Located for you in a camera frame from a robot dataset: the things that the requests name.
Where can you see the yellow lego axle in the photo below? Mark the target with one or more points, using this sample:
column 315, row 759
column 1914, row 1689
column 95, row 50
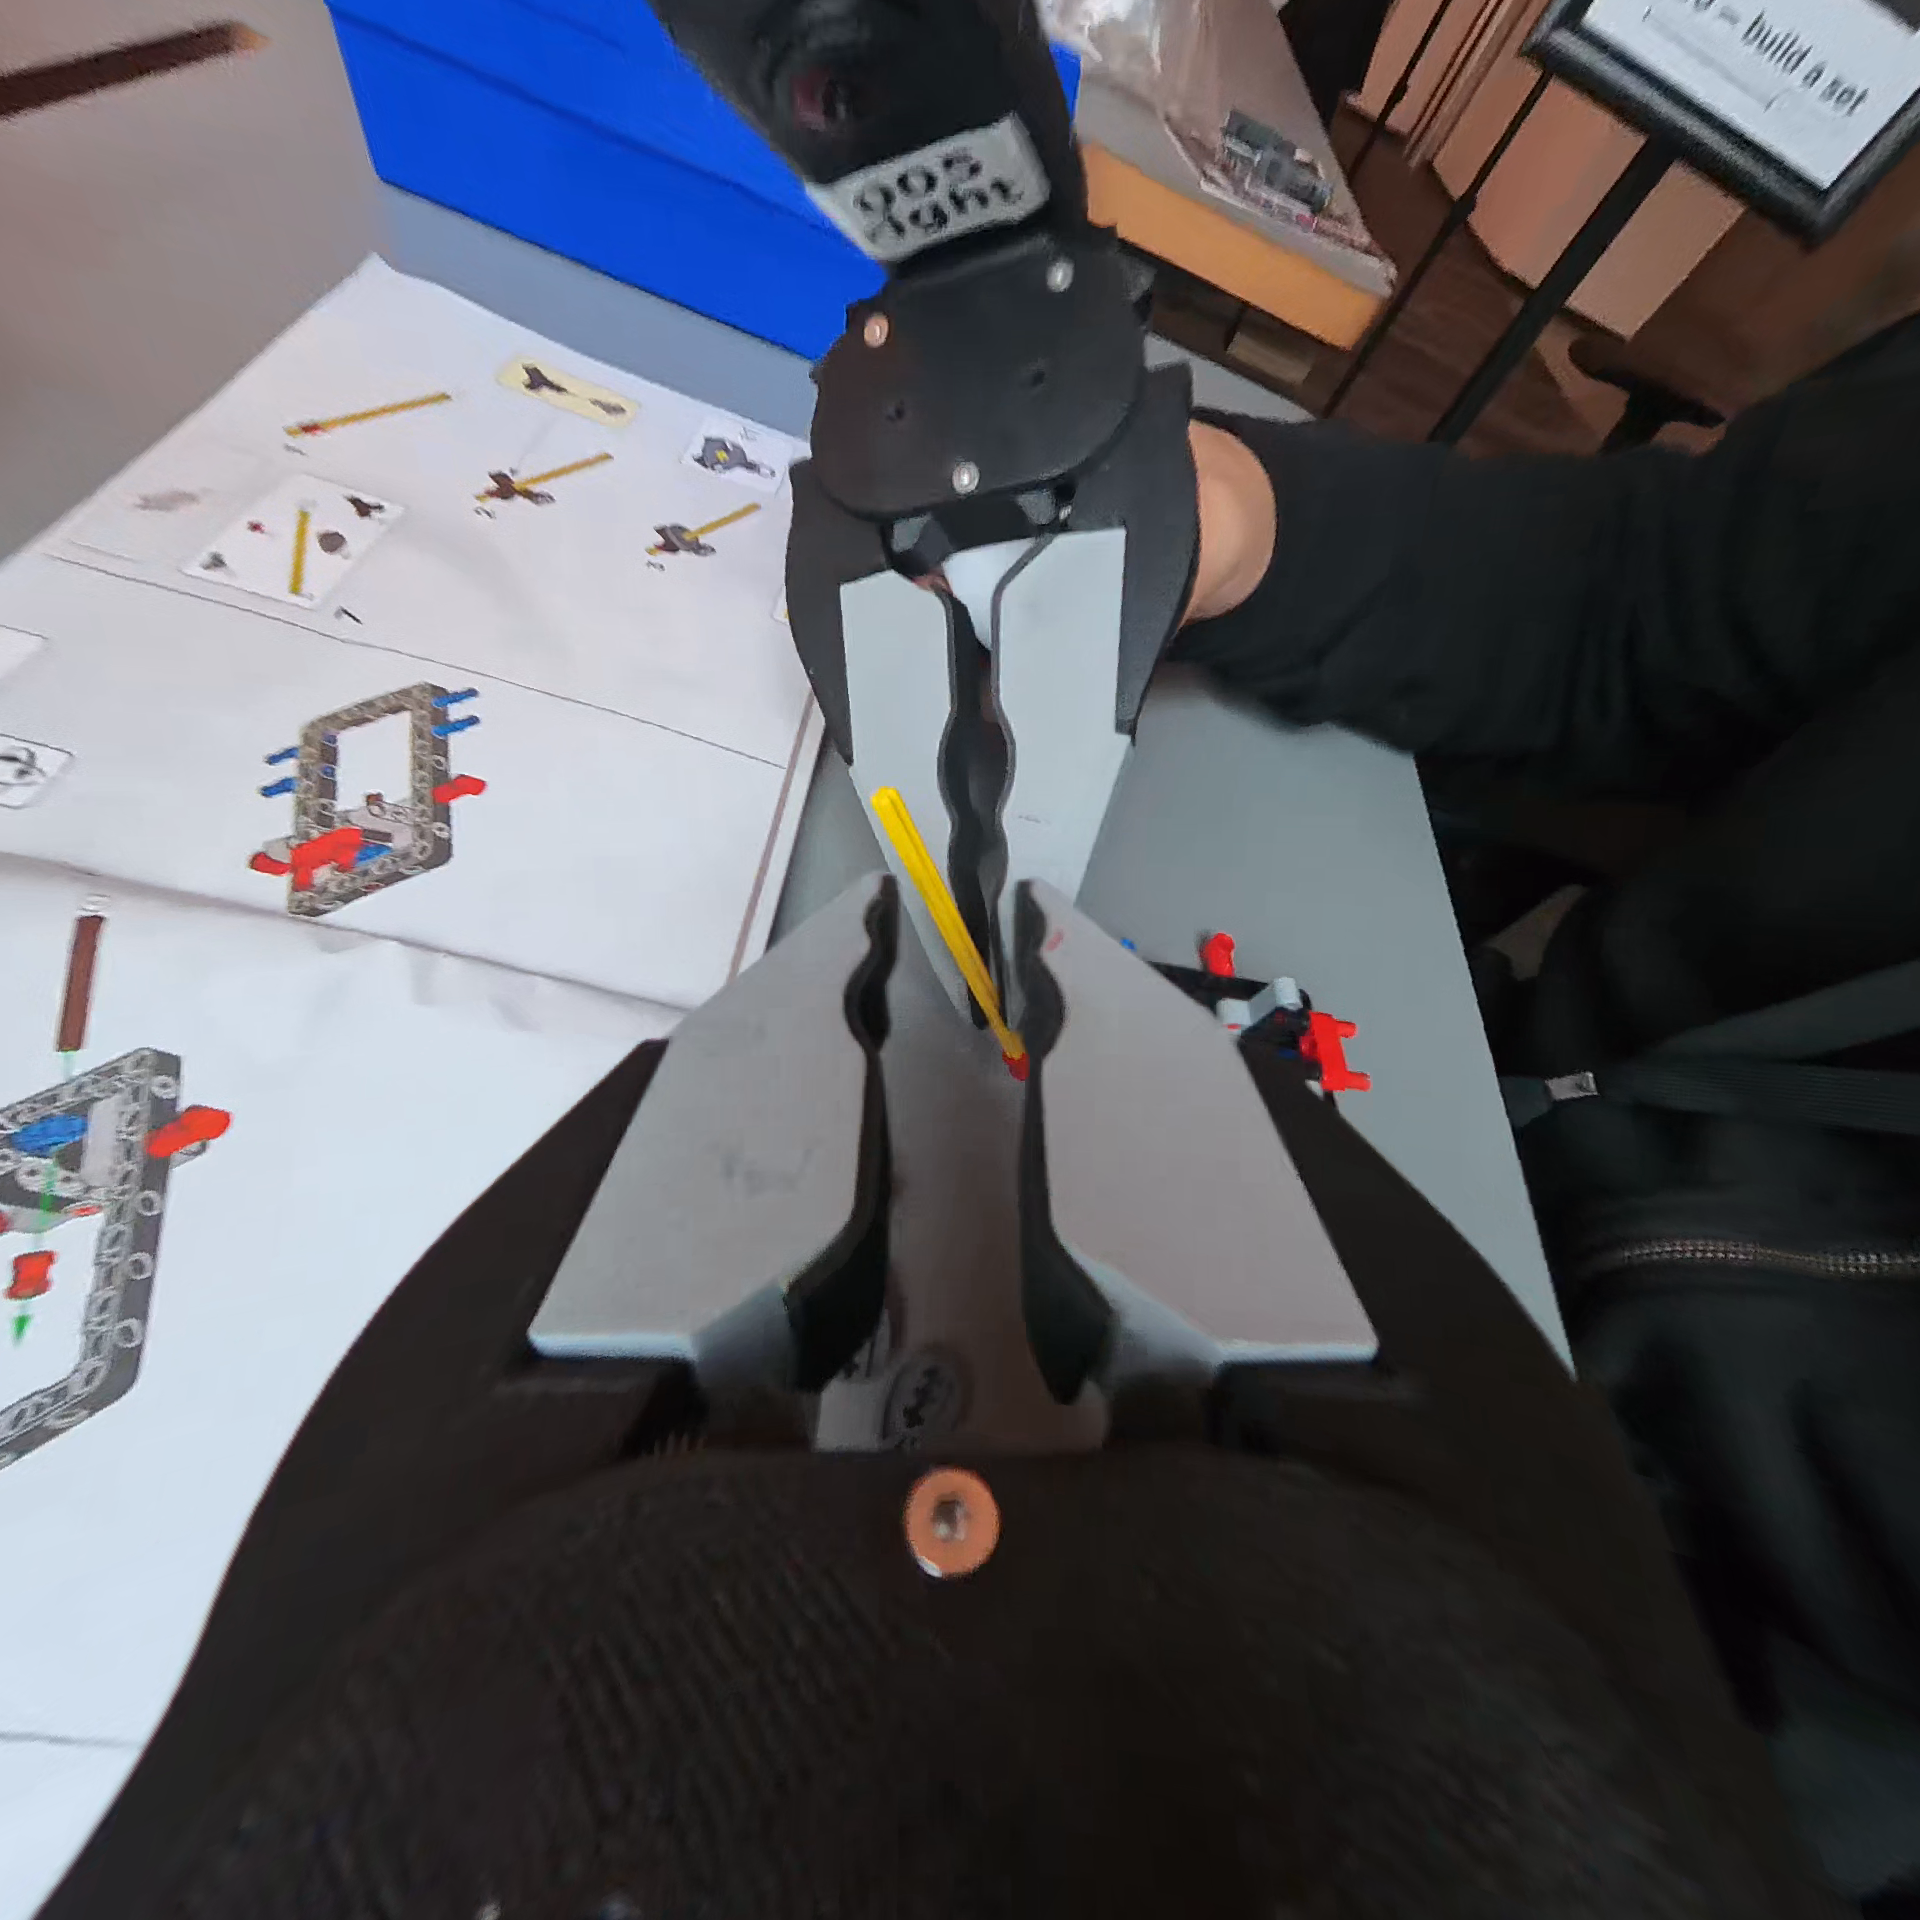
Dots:
column 944, row 915

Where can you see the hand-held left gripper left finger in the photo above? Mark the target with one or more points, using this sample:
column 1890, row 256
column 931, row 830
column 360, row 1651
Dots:
column 735, row 1154

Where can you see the clear plastic bag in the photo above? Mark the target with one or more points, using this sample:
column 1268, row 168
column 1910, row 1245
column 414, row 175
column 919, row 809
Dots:
column 1200, row 90

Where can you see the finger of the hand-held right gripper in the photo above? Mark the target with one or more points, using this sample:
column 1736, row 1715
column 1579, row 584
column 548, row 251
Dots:
column 892, row 690
column 1067, row 675

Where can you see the dark oval lego piece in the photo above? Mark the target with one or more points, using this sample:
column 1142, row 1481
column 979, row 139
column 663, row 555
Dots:
column 922, row 1395

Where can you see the black office chair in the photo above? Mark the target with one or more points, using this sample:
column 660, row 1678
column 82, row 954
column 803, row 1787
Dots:
column 1652, row 393

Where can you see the blue plastic bin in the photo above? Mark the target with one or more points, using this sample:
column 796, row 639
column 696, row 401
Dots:
column 599, row 136

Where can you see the person's black clothing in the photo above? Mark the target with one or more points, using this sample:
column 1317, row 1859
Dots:
column 1725, row 870

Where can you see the black lego frame assembly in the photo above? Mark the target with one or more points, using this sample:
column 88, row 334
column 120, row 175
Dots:
column 1330, row 1041

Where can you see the person's right hand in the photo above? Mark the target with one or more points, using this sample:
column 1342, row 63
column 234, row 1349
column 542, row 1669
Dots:
column 1230, row 525

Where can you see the black framed sign stand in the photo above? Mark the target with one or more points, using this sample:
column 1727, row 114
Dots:
column 1756, row 75

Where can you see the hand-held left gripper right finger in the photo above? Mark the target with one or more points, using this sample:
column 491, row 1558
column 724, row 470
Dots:
column 1200, row 1184

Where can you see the tan box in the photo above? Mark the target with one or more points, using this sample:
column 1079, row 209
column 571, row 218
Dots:
column 1200, row 225

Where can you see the black zippered bag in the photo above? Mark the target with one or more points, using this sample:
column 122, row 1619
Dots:
column 1725, row 1349

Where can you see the stacked brown cardboard boxes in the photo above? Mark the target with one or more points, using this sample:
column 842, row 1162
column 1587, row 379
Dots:
column 1590, row 241

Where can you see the white lego instruction booklet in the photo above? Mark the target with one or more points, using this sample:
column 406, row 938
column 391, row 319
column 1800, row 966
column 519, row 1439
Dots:
column 524, row 675

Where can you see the person's right forearm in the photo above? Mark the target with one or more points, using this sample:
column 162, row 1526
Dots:
column 1501, row 599

